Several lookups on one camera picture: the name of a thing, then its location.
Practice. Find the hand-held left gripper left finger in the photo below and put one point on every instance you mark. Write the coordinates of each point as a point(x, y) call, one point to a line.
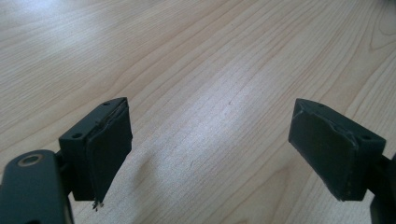
point(102, 149)

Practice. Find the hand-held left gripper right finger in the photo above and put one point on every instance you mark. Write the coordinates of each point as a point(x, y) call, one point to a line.
point(333, 149)

